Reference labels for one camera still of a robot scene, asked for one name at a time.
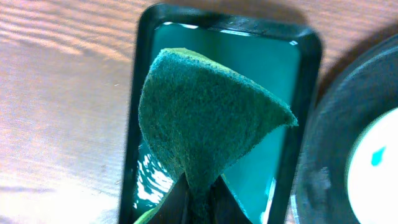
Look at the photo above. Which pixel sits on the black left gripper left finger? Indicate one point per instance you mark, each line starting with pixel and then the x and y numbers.
pixel 174 209

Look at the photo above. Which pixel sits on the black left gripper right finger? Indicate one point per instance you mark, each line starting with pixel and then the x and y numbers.
pixel 226 209

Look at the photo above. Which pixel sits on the green scrubbing sponge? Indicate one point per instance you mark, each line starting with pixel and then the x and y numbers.
pixel 199 117

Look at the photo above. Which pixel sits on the pale green back plate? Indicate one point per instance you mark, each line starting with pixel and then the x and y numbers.
pixel 371 172

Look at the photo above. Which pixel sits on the dark green rectangular tray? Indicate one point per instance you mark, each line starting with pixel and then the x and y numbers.
pixel 284 58

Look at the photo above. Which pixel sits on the round black serving tray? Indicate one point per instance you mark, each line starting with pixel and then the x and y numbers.
pixel 365 89

